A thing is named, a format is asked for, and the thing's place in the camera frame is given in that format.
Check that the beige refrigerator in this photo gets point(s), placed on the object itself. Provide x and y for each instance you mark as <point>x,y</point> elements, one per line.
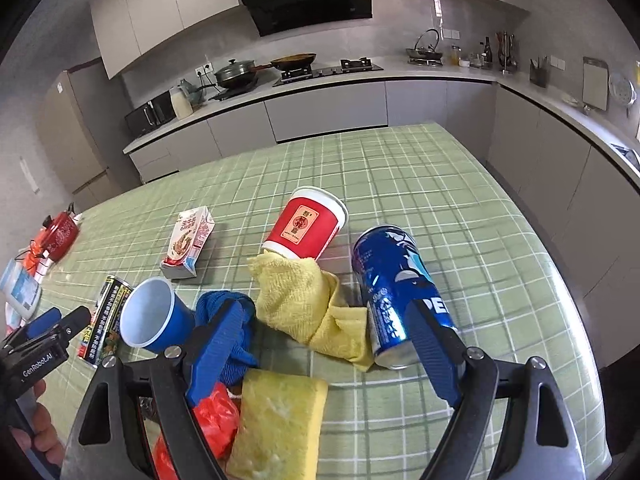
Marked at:
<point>75,135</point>

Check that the yellow cloth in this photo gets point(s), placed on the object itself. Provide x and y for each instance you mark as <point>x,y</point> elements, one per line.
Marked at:
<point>295,295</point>

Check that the white cutting board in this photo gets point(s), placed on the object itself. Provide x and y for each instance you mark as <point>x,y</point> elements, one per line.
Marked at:
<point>595,85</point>

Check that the white snack carton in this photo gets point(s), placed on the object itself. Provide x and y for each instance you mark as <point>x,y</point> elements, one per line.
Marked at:
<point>187,240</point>

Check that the white and blue packet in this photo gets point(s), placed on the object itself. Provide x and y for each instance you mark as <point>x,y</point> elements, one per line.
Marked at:
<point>17,287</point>

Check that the blue plastic cup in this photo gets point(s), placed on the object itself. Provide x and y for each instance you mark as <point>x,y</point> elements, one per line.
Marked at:
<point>167,322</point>

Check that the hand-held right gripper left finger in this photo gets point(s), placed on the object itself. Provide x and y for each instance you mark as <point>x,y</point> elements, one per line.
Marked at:
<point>215,355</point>

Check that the red paper cup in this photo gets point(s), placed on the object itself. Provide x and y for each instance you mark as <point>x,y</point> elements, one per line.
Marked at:
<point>300,225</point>

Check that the green checked tablecloth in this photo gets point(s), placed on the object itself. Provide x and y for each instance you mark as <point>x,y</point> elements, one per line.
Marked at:
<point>400,185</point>

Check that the black induction cooker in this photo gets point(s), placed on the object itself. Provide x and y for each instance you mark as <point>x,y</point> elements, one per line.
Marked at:
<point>235,92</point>

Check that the yellow sponge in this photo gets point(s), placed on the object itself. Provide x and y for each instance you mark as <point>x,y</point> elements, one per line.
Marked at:
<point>275,420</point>

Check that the person's left hand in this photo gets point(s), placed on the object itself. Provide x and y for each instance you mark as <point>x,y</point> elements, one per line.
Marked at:
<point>47,435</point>

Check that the utensil holder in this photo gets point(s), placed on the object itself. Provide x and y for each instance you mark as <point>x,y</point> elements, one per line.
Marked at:
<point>506,55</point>

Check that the black range hood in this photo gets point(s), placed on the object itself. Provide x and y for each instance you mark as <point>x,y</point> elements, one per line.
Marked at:
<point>310,0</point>

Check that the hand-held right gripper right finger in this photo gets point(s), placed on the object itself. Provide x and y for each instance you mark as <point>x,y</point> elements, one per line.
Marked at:
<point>432,350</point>

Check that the blue drink can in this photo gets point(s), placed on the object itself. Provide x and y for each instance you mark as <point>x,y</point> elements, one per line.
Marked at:
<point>390,285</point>

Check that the grey kettle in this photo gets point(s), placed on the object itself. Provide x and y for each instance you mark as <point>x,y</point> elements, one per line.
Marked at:
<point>192,91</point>

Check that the dark tin can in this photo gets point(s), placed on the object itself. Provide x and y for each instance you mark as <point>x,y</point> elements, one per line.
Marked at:
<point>107,315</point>

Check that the white wall socket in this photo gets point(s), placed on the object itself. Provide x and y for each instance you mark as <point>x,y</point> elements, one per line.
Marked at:
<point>205,69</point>

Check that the lidded cooking pot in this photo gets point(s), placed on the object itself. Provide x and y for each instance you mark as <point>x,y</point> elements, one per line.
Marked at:
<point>235,75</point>

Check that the black wok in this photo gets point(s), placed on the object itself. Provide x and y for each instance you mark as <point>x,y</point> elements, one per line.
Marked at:
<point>295,61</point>

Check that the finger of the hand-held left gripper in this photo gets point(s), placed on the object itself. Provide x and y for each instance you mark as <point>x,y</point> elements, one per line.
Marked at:
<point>75,321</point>
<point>44,321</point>

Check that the black gas stove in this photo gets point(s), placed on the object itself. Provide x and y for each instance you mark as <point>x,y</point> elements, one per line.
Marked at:
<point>325,72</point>

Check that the red mesh scrubber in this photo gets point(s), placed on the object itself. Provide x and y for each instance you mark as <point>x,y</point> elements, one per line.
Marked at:
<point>217,410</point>

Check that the blue cloth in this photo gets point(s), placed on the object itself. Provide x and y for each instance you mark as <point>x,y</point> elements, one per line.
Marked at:
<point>237,360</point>

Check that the dark glass bottle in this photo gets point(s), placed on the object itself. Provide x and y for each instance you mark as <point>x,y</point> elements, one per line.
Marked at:
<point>487,52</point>

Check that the round steel colander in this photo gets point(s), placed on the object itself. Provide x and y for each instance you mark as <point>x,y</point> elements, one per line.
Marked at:
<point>621,90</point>

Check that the steel wool scrubber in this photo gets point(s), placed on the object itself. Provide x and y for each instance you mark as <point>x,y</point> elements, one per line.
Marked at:
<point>148,408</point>

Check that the black microwave oven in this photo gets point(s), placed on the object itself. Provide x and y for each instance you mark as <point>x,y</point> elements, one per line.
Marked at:
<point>147,115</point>

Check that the black chopstick holder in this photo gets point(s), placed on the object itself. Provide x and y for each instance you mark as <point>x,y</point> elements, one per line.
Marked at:
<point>538,76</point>

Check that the white jug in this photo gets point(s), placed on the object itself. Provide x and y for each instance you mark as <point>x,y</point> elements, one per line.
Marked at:
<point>181,104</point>

